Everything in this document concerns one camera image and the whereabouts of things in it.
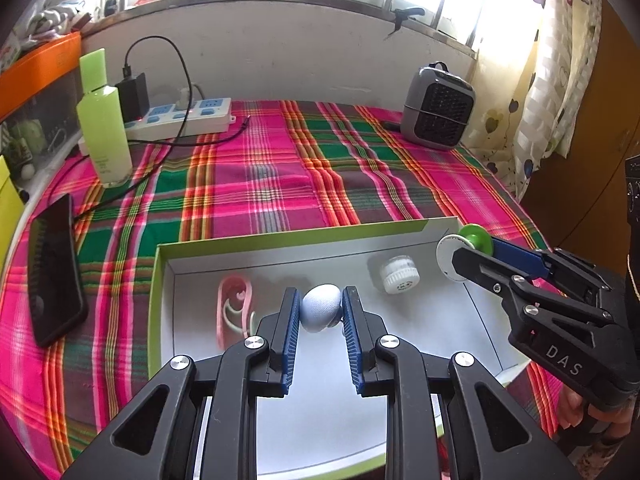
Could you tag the pink green plaid cloth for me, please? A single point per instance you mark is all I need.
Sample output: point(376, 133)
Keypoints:
point(300, 185)

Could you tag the large pink plastic clip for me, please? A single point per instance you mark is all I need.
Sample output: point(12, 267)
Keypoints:
point(222, 310)

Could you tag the grey portable fan heater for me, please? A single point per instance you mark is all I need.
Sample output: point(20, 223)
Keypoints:
point(440, 110)

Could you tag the white power plug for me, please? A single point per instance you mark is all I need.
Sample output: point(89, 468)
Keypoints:
point(190, 95)

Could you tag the clear bin with orange lid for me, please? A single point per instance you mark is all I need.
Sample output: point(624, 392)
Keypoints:
point(40, 65)

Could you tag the white blue power strip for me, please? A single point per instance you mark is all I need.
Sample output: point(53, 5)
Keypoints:
point(210, 110)

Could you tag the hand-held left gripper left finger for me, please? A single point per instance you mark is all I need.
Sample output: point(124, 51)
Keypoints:
point(290, 332)

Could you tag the small white round jar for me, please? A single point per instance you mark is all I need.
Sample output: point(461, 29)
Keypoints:
point(397, 275)

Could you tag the black charger adapter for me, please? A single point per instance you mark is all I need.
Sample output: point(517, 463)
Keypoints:
point(131, 97)

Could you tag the green-edged white cardboard box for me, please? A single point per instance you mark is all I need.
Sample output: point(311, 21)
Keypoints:
point(435, 320)

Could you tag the yellow-green box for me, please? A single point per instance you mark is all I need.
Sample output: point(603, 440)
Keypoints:
point(9, 200)

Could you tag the pale blue egg-shaped object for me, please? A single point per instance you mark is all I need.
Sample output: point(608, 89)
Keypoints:
point(320, 307)

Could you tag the heart-patterned cream curtain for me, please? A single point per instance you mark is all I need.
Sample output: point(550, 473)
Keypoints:
point(550, 85)

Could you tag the person's right hand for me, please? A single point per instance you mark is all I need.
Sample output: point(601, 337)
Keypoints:
point(570, 407)

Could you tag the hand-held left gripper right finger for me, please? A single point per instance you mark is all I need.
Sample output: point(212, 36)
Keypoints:
point(351, 342)

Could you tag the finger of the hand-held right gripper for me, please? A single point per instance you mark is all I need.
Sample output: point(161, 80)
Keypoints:
point(520, 260)
point(480, 270)

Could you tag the black smartphone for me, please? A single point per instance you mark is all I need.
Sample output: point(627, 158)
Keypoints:
point(52, 270)

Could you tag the green toy figure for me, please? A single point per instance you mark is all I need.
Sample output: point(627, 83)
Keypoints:
point(22, 145)

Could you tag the brown wooden cabinet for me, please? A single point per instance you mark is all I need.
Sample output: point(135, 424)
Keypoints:
point(600, 110)

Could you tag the light green plastic bottle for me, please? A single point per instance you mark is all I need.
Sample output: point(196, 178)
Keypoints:
point(105, 130)

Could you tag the green and white spool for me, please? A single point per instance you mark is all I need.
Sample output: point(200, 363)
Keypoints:
point(479, 240)

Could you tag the patterned cloth bundle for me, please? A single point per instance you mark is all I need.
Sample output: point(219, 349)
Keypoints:
point(50, 22)

